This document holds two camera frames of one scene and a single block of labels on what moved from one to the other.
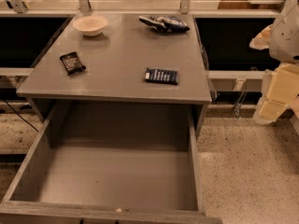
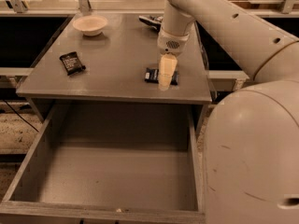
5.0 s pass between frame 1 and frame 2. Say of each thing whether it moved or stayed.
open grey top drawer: stayed
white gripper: moved
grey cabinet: stayed
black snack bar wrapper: stayed
